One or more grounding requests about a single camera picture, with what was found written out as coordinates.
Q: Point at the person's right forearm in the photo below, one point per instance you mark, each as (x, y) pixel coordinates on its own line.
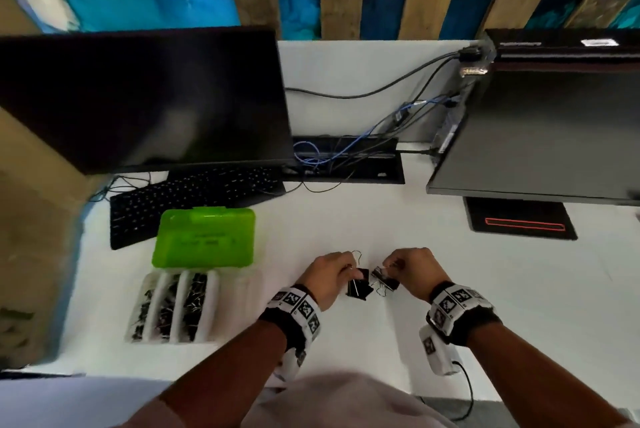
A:
(540, 377)

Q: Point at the black red-striped monitor stand base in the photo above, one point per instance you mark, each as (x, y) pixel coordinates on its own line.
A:
(520, 210)

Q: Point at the pile of small black binder clips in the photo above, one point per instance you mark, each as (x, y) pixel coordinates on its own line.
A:
(165, 315)

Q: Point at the person's light pink shirt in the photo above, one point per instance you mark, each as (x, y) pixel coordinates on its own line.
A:
(350, 402)

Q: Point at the black mini desktop computer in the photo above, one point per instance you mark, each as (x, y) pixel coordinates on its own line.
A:
(550, 45)

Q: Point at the black computer monitor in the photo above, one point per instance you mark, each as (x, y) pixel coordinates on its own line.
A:
(540, 137)
(140, 97)

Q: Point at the person's right hand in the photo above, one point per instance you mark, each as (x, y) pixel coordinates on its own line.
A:
(417, 270)

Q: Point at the black keyboard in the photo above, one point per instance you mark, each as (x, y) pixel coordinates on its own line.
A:
(190, 197)

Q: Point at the white desk divider panel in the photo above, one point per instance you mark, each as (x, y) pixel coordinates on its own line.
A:
(350, 67)

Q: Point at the person's left hand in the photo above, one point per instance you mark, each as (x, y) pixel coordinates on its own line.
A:
(325, 280)

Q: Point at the brown cardboard box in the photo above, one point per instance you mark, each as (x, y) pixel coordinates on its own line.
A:
(35, 242)

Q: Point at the white side partition panel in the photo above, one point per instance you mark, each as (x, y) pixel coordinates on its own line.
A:
(75, 402)

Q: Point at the person's left forearm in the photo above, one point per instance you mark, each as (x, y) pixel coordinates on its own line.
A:
(225, 377)

